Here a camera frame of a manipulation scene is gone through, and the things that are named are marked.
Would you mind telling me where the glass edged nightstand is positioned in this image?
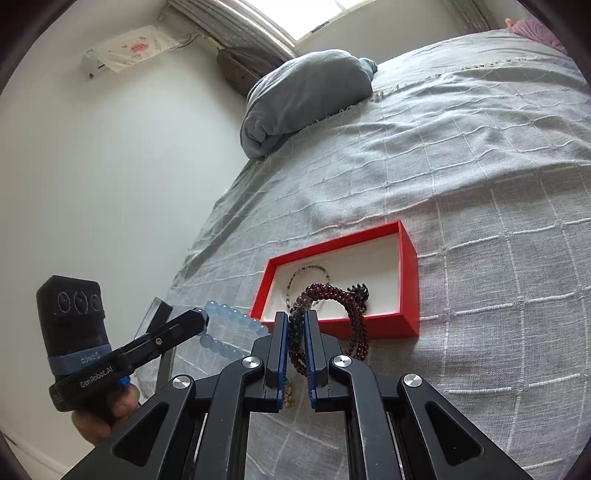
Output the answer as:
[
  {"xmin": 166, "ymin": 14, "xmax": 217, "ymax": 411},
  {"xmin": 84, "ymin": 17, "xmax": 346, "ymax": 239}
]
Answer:
[{"xmin": 133, "ymin": 297, "xmax": 177, "ymax": 393}]

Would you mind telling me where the pink pillow far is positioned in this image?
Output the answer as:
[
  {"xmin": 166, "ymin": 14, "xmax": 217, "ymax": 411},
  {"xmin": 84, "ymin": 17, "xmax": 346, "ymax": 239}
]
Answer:
[{"xmin": 505, "ymin": 18, "xmax": 568, "ymax": 55}]

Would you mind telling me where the black hair claw clip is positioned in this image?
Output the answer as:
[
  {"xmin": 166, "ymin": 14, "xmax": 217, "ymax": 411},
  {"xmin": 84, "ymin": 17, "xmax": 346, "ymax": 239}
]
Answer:
[{"xmin": 346, "ymin": 284, "xmax": 370, "ymax": 313}]

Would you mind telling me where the dark red bead bracelet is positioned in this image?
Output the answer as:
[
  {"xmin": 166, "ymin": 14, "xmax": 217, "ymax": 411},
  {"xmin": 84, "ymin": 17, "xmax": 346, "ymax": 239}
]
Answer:
[{"xmin": 286, "ymin": 283, "xmax": 370, "ymax": 377}]

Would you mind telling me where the light blue bead bracelet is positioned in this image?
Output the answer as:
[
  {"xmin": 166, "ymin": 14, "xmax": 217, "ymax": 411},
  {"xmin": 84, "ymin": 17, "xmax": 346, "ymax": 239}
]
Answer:
[{"xmin": 198, "ymin": 299, "xmax": 271, "ymax": 361}]

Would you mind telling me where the thin multicolour bead bracelet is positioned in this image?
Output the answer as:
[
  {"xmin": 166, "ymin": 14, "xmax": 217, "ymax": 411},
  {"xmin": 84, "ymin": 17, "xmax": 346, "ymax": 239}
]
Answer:
[{"xmin": 284, "ymin": 263, "xmax": 332, "ymax": 310}]

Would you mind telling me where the brown bag by wall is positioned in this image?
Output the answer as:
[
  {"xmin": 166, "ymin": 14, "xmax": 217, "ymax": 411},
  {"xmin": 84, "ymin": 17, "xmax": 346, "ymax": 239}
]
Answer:
[{"xmin": 216, "ymin": 48, "xmax": 260, "ymax": 98}]

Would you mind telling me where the grey folded duvet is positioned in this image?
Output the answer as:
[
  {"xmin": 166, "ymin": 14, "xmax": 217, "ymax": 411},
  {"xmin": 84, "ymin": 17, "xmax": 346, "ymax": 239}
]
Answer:
[{"xmin": 240, "ymin": 49, "xmax": 378, "ymax": 159}]

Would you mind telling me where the person's left hand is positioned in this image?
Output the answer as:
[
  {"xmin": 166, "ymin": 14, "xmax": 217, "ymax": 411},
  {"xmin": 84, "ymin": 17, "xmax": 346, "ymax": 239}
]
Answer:
[{"xmin": 71, "ymin": 384, "xmax": 140, "ymax": 446}]

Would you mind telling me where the red Ace box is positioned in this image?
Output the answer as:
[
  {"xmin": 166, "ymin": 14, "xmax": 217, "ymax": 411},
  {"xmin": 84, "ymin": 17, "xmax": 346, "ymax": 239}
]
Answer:
[{"xmin": 250, "ymin": 221, "xmax": 420, "ymax": 339}]

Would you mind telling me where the grey window curtain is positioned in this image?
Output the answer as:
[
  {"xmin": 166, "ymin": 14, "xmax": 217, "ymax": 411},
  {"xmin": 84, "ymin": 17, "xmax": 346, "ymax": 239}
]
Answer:
[{"xmin": 166, "ymin": 0, "xmax": 297, "ymax": 60}]

